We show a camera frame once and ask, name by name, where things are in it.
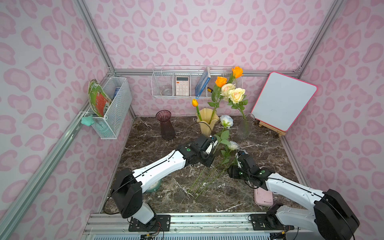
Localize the wooden easel stand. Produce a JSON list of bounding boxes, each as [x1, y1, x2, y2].
[[259, 121, 286, 137]]

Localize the purple ribbed glass vase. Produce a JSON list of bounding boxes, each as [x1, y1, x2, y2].
[[156, 110, 176, 141]]

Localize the pink calculator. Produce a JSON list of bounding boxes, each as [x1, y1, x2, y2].
[[175, 76, 190, 97]]

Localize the green round alarm clock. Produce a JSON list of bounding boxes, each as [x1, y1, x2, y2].
[[146, 180, 162, 193]]

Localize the white wire side basket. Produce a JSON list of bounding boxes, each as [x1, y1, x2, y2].
[[89, 77, 133, 140]]

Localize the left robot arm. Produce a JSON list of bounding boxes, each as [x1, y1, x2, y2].
[[109, 135, 219, 224]]

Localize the teal hook toy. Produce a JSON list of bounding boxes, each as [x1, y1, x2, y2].
[[81, 116, 95, 127]]

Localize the blue book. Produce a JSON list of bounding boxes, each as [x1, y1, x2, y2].
[[195, 67, 211, 98]]

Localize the clear tape roll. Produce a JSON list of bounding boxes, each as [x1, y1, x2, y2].
[[161, 86, 173, 97]]

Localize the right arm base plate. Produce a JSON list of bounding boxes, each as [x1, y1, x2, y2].
[[248, 214, 285, 231]]

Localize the green red paper fan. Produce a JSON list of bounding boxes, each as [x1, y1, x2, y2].
[[88, 79, 112, 118]]

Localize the white wire wall basket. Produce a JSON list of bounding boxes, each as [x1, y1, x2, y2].
[[151, 66, 233, 99]]

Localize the small orange rose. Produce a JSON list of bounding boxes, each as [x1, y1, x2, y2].
[[192, 99, 202, 121]]

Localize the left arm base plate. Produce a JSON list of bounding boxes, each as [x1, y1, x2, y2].
[[129, 215, 171, 232]]

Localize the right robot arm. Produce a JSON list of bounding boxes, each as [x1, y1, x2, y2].
[[228, 151, 360, 240]]

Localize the pink-framed whiteboard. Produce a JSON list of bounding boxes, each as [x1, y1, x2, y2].
[[252, 72, 318, 132]]

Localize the white rose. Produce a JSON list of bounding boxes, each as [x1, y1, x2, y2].
[[194, 141, 239, 197], [195, 161, 230, 199], [187, 115, 234, 198]]

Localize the yellow flower-shaped vase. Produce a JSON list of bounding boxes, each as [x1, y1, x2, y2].
[[197, 108, 220, 137]]

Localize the clear glass vase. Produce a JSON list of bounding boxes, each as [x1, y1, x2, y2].
[[237, 113, 255, 140]]

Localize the cream rose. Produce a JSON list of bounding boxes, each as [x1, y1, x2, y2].
[[229, 88, 248, 119], [221, 84, 236, 101]]

